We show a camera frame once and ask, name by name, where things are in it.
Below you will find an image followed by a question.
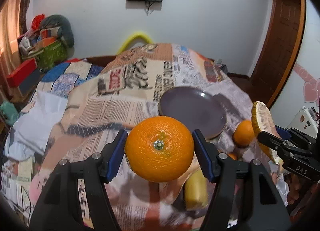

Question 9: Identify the dark purple plate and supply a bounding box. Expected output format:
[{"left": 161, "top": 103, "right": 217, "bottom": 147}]
[{"left": 158, "top": 86, "right": 227, "bottom": 139}]

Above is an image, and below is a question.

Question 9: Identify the large orange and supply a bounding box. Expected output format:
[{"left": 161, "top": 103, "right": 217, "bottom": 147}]
[{"left": 124, "top": 116, "right": 194, "bottom": 183}]

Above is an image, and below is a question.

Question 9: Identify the green storage box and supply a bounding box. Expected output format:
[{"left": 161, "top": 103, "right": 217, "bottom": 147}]
[{"left": 37, "top": 40, "right": 68, "bottom": 70}]

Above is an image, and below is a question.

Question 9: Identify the newspaper print cloth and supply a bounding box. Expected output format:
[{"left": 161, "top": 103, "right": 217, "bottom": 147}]
[{"left": 2, "top": 44, "right": 253, "bottom": 221}]

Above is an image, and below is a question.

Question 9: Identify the yellow foam hoop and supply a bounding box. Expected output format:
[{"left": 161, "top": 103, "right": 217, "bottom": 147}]
[{"left": 117, "top": 31, "right": 153, "bottom": 55}]

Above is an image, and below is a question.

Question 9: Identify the red long box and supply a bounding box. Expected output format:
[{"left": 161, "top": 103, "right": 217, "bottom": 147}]
[{"left": 6, "top": 58, "right": 37, "bottom": 88}]

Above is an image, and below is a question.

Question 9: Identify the wooden door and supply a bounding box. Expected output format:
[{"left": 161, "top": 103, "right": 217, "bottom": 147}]
[{"left": 250, "top": 0, "right": 306, "bottom": 107}]

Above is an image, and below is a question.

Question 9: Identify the white device board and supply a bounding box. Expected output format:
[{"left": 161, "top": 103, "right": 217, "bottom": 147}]
[{"left": 287, "top": 106, "right": 319, "bottom": 138}]

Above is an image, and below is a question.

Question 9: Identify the yellow sugarcane piece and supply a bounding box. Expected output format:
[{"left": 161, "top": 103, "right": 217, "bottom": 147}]
[{"left": 184, "top": 169, "right": 208, "bottom": 211}]

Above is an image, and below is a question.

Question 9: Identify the medium orange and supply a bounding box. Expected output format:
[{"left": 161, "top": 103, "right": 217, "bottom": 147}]
[{"left": 233, "top": 120, "right": 255, "bottom": 148}]

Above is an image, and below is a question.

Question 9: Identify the orange window curtain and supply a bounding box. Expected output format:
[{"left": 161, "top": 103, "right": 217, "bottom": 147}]
[{"left": 1, "top": 0, "right": 21, "bottom": 96}]

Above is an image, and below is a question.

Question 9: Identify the small mandarin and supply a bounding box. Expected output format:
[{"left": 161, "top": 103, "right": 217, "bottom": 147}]
[{"left": 228, "top": 153, "right": 238, "bottom": 160}]

